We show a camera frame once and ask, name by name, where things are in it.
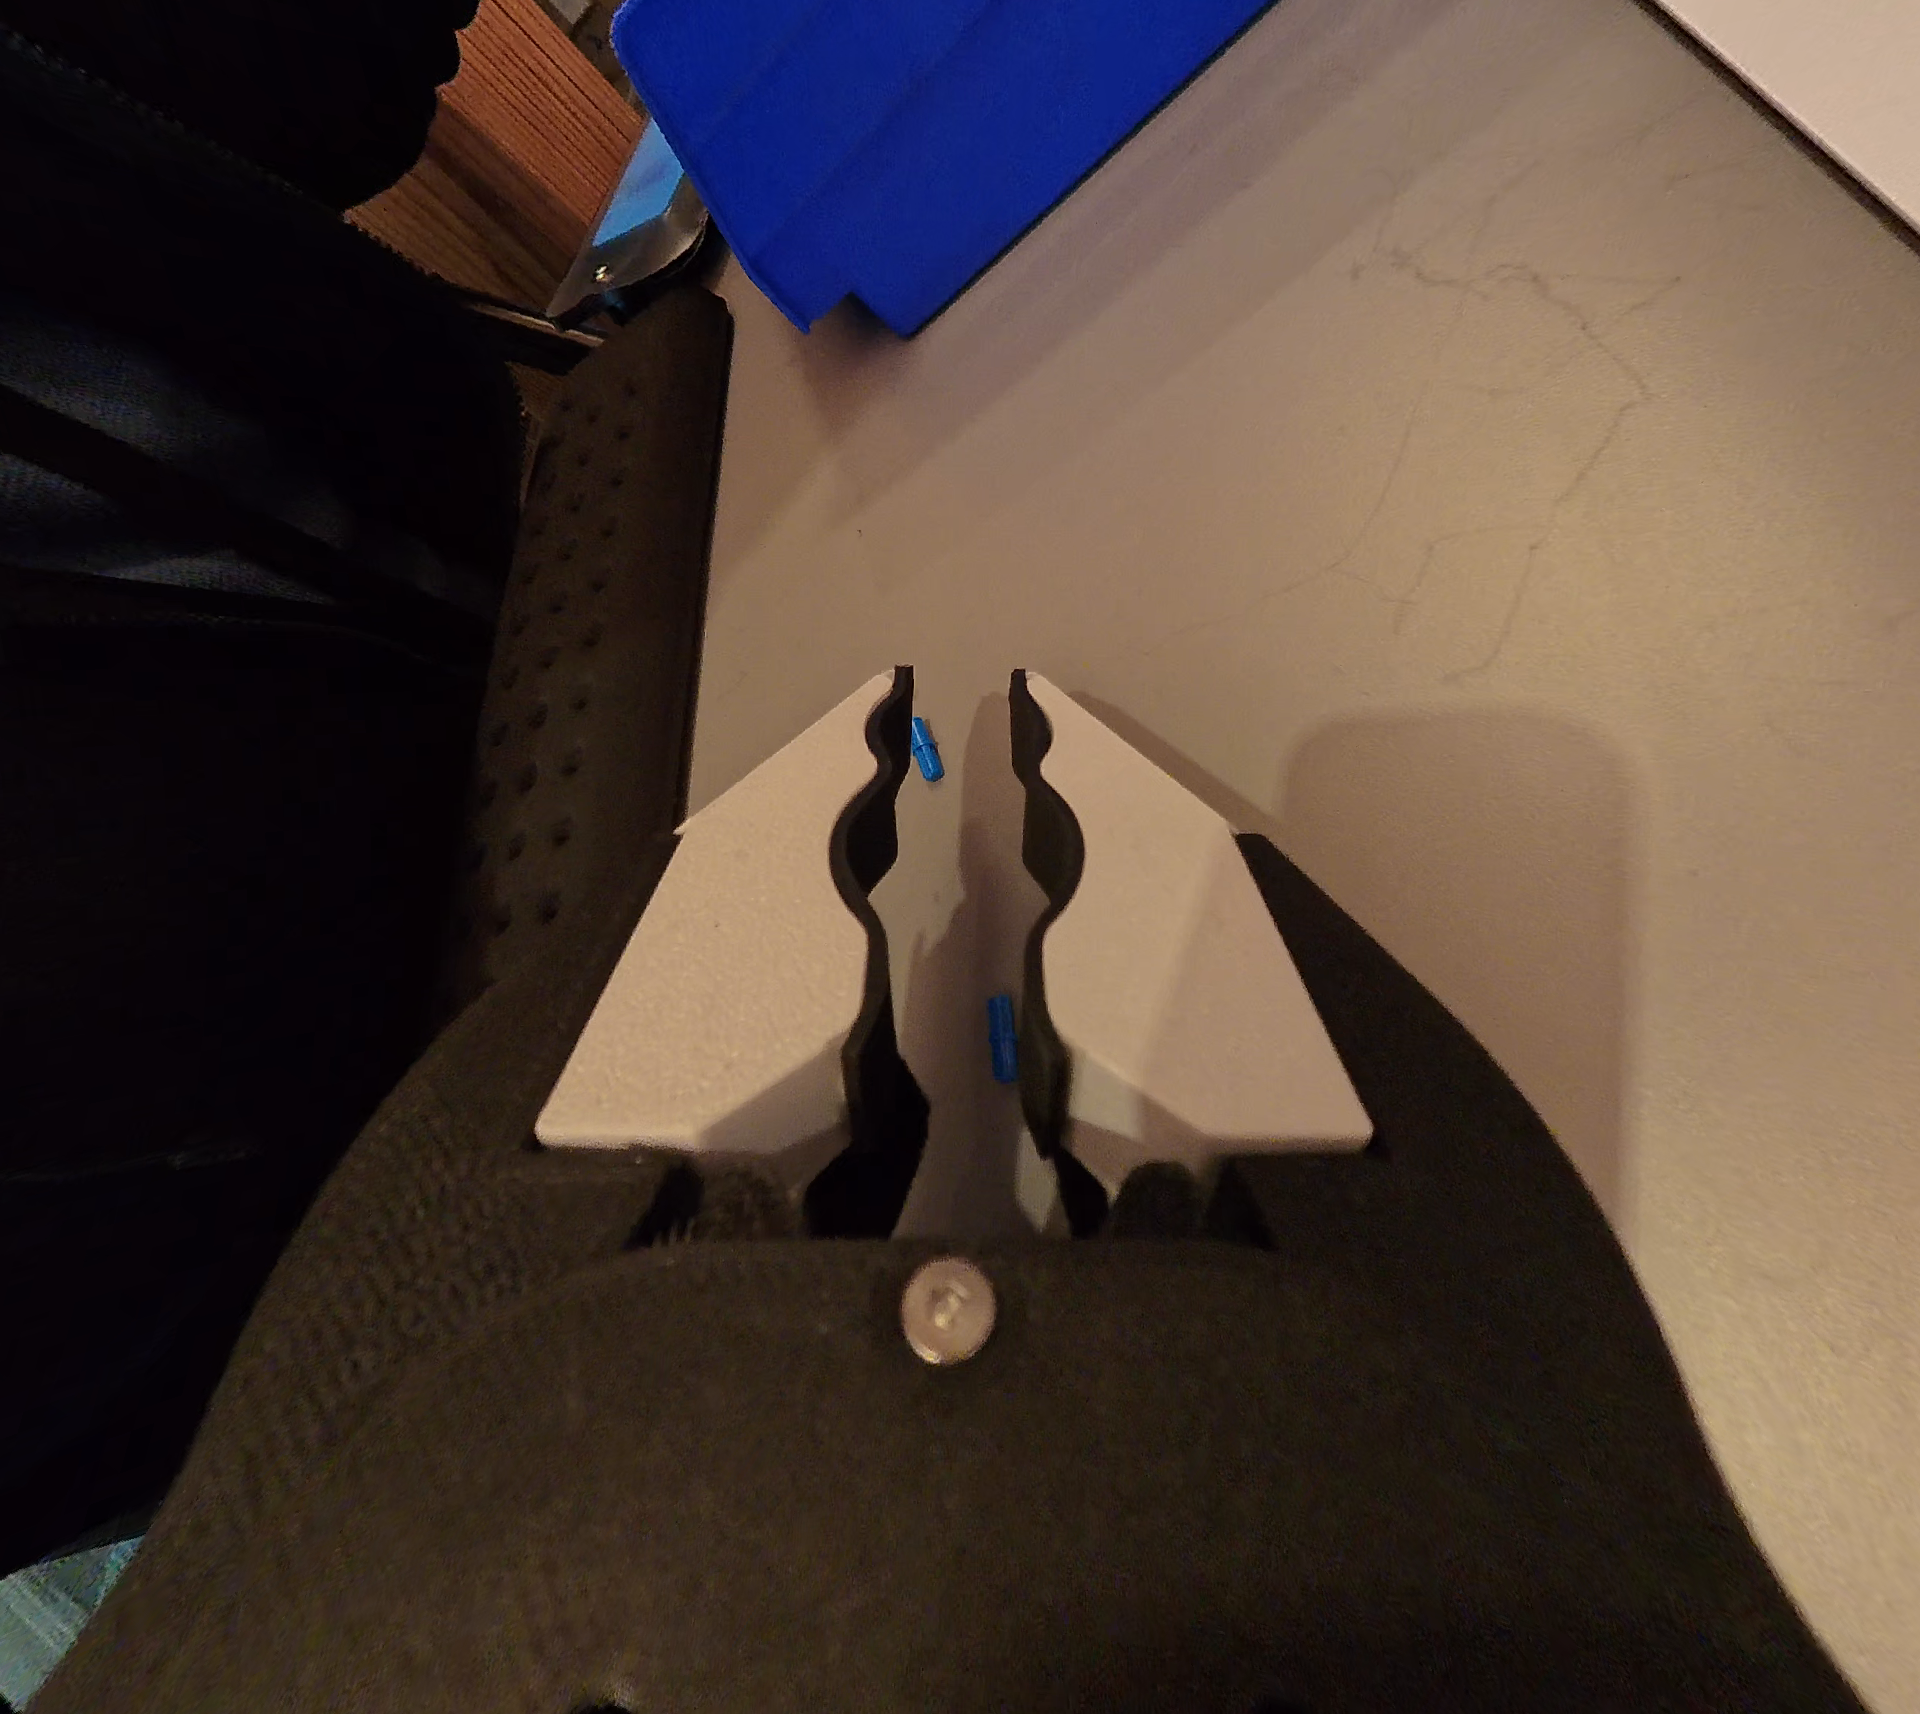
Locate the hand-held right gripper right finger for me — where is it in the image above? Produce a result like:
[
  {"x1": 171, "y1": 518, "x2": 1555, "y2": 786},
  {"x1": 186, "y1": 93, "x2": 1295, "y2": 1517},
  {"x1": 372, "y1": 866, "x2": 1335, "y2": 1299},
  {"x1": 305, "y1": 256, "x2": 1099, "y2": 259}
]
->
[{"x1": 1005, "y1": 665, "x2": 1379, "y2": 1210}]

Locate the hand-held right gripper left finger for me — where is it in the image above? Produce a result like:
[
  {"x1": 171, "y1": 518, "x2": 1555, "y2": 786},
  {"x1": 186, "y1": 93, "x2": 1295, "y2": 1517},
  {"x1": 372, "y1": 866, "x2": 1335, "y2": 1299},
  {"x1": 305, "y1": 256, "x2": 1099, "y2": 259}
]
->
[{"x1": 534, "y1": 664, "x2": 937, "y2": 1210}]

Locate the blue tagged parts bin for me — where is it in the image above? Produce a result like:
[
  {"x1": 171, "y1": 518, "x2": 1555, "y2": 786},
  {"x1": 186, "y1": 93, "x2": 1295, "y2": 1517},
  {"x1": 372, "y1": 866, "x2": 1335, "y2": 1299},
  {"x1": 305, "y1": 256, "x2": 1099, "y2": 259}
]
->
[{"x1": 559, "y1": 0, "x2": 1507, "y2": 340}]

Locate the black perforated board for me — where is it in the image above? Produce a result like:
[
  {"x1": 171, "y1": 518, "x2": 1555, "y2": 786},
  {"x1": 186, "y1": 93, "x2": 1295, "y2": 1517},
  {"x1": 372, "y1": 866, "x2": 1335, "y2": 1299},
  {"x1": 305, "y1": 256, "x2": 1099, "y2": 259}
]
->
[{"x1": 468, "y1": 280, "x2": 739, "y2": 1003}]

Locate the metal clamp plate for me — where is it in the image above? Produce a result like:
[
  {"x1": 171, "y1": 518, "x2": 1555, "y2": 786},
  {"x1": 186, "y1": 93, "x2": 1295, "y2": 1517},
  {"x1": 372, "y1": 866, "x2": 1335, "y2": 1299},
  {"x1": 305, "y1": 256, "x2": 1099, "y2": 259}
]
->
[{"x1": 542, "y1": 111, "x2": 711, "y2": 324}]

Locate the wooden slatted panel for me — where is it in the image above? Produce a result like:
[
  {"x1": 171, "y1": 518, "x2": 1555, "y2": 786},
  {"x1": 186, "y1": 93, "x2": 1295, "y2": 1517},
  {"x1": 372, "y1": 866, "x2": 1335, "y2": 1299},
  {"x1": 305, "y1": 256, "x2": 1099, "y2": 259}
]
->
[{"x1": 343, "y1": 0, "x2": 650, "y2": 309}]

